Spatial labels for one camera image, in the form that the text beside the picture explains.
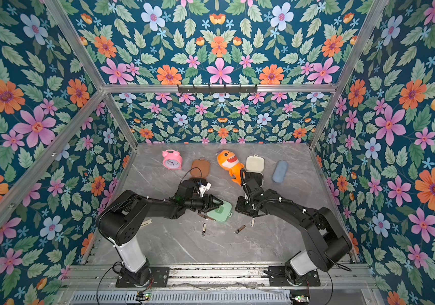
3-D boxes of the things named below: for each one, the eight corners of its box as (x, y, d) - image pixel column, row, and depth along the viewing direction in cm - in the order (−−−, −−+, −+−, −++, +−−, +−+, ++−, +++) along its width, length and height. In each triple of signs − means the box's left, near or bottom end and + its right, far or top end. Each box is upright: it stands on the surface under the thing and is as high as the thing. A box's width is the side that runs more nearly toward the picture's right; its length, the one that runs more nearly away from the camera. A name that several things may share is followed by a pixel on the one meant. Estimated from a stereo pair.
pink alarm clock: (166, 169, 110) (160, 156, 101) (168, 162, 113) (163, 149, 105) (182, 169, 110) (177, 156, 101) (183, 162, 113) (179, 149, 105)
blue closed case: (270, 180, 105) (271, 178, 104) (277, 160, 114) (277, 158, 113) (283, 184, 103) (283, 182, 102) (288, 163, 113) (289, 161, 111)
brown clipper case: (190, 177, 106) (189, 175, 104) (192, 161, 114) (192, 159, 112) (209, 177, 106) (209, 175, 104) (210, 161, 114) (210, 159, 112)
